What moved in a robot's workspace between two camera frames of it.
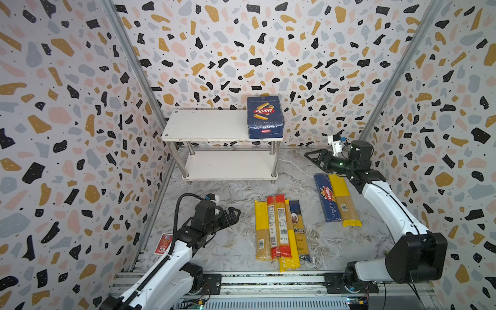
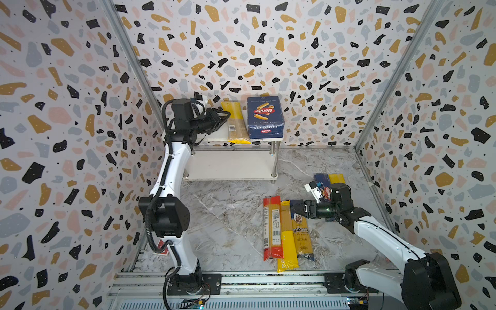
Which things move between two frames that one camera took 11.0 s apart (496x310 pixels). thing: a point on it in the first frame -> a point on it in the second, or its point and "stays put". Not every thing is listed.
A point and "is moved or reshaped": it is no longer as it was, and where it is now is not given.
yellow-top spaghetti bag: x=262 y=245 -> x=237 y=132
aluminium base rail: x=308 y=291 stays put
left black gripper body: x=217 y=221 -> x=206 y=124
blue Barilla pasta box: x=265 y=117 stays put
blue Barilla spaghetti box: x=327 y=197 stays put
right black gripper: x=325 y=161 -> x=310 y=209
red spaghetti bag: x=278 y=227 is moved or reshaped
